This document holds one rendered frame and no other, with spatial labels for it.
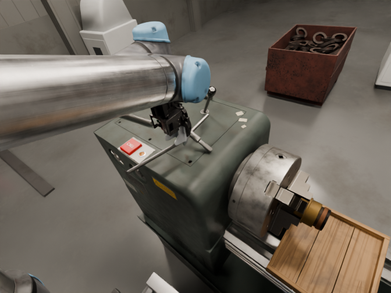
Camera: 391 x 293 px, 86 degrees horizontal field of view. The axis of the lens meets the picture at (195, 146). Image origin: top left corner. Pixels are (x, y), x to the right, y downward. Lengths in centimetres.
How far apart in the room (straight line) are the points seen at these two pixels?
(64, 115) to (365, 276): 98
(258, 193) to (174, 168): 27
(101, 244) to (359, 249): 185
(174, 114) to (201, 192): 24
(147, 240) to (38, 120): 186
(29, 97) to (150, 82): 14
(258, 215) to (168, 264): 130
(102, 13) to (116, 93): 361
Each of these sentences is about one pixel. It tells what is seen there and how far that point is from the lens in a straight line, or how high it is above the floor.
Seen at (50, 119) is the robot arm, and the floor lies 168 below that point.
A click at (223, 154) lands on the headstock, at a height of 125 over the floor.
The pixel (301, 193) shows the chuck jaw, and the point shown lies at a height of 110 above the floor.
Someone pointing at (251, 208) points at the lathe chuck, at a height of 116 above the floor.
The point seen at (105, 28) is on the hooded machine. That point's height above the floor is 104.
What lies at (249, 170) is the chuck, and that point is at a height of 123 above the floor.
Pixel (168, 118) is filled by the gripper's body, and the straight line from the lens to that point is 58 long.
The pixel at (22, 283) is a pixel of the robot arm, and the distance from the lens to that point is 51.
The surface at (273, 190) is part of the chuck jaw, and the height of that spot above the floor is 121.
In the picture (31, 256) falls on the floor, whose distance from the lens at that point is 254.
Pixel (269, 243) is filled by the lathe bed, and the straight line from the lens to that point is 98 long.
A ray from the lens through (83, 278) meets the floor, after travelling 215.
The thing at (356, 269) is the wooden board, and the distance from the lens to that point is 101.
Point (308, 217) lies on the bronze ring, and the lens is 78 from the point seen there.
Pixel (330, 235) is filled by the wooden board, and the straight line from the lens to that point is 103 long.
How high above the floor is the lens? 177
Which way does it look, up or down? 44 degrees down
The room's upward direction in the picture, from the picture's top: 11 degrees counter-clockwise
